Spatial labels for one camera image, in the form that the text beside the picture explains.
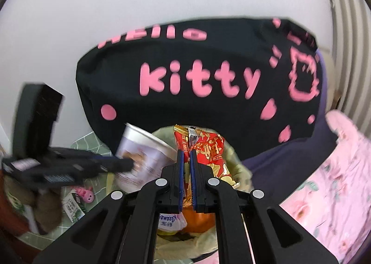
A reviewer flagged white radiator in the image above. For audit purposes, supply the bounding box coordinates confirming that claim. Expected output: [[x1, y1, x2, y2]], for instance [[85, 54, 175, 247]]
[[320, 0, 371, 131]]

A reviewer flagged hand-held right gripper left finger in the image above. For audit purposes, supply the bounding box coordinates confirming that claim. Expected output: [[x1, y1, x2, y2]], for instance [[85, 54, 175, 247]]
[[33, 149, 186, 264]]

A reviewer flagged narrow red snack packet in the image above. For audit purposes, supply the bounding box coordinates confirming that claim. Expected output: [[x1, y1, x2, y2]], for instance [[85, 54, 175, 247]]
[[173, 124, 192, 163]]

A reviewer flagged white paper cup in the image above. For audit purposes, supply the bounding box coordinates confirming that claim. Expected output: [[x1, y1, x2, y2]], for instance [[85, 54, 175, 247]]
[[115, 123, 178, 192]]

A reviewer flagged dark purple cloth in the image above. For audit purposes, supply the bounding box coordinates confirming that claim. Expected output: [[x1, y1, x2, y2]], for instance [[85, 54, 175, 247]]
[[240, 50, 339, 207]]

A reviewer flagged white tissue packet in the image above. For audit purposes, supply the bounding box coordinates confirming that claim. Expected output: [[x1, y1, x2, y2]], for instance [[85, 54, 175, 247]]
[[158, 213, 186, 231]]

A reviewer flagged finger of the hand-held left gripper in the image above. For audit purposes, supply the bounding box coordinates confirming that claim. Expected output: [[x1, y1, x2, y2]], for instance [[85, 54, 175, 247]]
[[84, 151, 134, 173]]

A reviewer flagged white and green carton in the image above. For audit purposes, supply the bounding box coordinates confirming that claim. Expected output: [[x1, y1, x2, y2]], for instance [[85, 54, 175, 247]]
[[62, 189, 86, 224]]

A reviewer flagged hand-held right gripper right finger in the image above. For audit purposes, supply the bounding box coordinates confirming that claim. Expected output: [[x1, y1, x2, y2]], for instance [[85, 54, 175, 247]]
[[190, 150, 339, 264]]

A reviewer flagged orange packet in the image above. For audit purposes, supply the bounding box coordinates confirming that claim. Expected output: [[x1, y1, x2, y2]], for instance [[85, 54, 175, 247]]
[[182, 211, 216, 233]]

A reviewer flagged large red snack packet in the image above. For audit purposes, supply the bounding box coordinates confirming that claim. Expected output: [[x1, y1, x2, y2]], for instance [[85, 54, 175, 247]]
[[185, 128, 241, 212]]

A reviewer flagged pale yellow plastic bag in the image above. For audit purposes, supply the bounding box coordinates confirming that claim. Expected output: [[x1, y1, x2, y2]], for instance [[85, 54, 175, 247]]
[[106, 126, 254, 263]]

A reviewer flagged brown fuzzy object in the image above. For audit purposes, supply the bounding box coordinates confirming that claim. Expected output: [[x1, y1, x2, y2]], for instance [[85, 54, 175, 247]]
[[4, 177, 63, 234]]

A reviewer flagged black Hello Kitty bag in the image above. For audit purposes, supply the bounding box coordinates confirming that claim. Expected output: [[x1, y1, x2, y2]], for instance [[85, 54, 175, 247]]
[[75, 16, 322, 160]]

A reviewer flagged pink floral blanket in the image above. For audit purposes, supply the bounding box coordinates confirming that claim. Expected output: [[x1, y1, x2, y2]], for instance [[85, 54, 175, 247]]
[[278, 109, 371, 264]]

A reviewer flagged pink toy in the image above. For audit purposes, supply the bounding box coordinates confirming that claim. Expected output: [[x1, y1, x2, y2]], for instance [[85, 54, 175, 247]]
[[76, 186, 95, 204]]

